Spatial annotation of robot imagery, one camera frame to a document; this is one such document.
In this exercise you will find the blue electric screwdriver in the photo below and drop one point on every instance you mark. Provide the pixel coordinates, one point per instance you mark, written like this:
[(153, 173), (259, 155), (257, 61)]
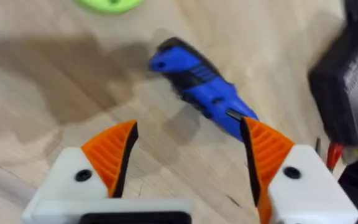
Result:
[(202, 85)]

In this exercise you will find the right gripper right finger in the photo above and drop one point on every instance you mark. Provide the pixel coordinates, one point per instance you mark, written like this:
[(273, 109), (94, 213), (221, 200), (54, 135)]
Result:
[(291, 180)]

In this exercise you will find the green disc with holes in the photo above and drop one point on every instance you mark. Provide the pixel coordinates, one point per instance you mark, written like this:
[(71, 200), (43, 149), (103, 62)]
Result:
[(109, 4)]

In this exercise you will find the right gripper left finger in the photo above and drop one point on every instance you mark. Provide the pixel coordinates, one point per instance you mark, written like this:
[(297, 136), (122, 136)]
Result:
[(104, 161)]

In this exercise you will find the black box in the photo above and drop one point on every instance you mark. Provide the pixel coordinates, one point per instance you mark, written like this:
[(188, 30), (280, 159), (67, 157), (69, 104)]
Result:
[(346, 77)]

